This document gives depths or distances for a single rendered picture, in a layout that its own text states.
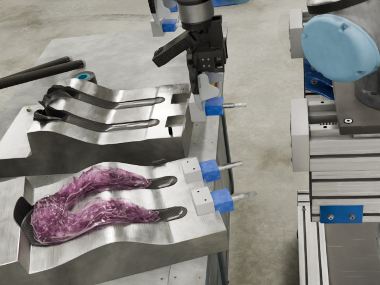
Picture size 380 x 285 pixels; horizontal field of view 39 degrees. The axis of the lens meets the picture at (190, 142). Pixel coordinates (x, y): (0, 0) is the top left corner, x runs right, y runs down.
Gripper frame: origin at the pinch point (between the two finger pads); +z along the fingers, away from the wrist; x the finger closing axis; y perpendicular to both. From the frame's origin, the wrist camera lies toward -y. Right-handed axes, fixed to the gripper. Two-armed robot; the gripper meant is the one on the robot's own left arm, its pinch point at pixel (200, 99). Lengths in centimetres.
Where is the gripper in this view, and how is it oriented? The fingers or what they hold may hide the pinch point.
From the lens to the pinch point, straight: 125.0
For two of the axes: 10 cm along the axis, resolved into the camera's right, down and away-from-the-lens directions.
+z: 1.5, 8.1, 5.6
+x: 1.6, -5.8, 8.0
